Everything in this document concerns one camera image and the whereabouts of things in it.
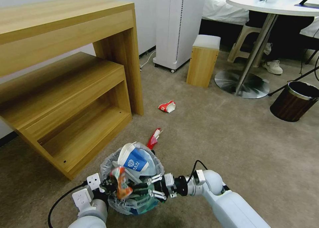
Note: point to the dark brown waste bin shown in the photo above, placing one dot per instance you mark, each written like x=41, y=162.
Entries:
x=291, y=103

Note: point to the crushed red paper cup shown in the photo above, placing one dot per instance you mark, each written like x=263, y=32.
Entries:
x=166, y=106

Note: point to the bed with white sheet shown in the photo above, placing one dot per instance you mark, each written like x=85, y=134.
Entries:
x=221, y=9

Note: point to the person's leg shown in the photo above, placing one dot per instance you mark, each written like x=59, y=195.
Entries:
x=286, y=38

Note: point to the orange snack wrapper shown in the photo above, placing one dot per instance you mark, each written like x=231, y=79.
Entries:
x=122, y=185

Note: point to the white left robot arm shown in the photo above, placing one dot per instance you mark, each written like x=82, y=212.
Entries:
x=89, y=213

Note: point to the pale blue face mask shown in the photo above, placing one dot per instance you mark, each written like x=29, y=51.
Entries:
x=150, y=163

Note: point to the green plastic package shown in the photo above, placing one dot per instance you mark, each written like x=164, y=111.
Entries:
x=143, y=205

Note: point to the white tower appliance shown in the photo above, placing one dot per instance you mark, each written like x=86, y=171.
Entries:
x=174, y=26

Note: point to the tall wooden desk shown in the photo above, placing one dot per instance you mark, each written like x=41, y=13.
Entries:
x=62, y=26

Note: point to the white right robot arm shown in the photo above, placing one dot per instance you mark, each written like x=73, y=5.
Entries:
x=231, y=205

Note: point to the person's white shoe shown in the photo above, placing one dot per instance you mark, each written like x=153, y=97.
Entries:
x=273, y=66

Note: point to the round white pedestal table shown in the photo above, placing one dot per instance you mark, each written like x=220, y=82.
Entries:
x=274, y=4

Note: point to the blue and white paper cup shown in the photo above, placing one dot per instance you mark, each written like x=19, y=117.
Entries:
x=133, y=163

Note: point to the wooden stool with white cushion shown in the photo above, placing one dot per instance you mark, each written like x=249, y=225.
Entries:
x=203, y=63

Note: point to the trash bin with clear liner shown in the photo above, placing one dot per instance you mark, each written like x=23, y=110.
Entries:
x=109, y=163

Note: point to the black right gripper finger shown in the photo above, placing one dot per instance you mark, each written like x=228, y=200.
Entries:
x=154, y=180
x=156, y=194

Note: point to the red chopstick wrapper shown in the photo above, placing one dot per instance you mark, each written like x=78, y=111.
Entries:
x=153, y=138

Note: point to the black tripod leg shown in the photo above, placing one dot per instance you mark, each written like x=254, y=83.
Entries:
x=294, y=81

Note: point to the low wooden shelf bench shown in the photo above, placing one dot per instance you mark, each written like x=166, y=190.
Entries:
x=62, y=88

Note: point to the beige plastic stool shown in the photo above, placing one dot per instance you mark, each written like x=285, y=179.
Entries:
x=243, y=38

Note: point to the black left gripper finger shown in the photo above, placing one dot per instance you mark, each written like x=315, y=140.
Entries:
x=111, y=180
x=111, y=191

